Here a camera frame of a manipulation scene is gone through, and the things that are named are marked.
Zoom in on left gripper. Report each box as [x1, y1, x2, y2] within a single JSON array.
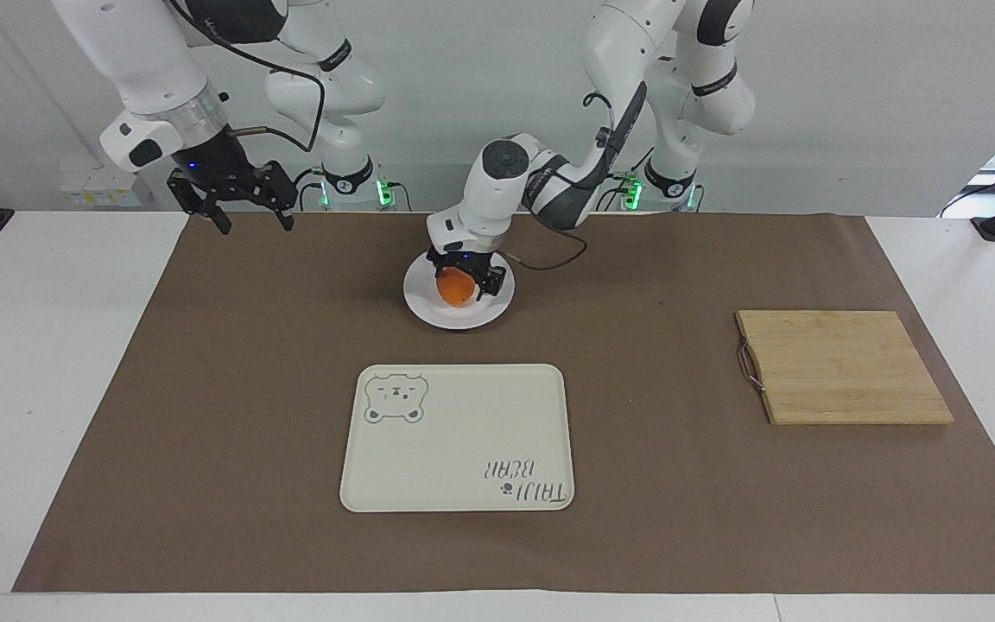
[[426, 244, 508, 302]]

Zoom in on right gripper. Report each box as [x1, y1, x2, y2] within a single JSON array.
[[167, 127, 297, 236]]

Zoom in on orange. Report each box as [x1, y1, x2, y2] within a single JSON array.
[[436, 269, 476, 308]]

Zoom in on white round plate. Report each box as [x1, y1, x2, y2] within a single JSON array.
[[402, 248, 517, 331]]

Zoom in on white tray with bear print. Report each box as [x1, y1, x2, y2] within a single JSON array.
[[339, 363, 576, 513]]

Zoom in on bamboo cutting board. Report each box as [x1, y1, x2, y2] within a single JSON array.
[[735, 309, 955, 426]]

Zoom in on black cable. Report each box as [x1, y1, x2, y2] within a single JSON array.
[[938, 153, 995, 218], [167, 0, 327, 155], [497, 226, 590, 271]]

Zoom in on white wall socket box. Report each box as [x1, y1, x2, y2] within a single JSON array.
[[60, 168, 143, 209]]

